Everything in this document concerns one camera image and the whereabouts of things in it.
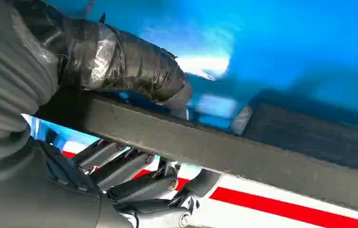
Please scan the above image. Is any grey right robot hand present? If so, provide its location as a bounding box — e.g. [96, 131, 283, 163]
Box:
[0, 0, 222, 228]

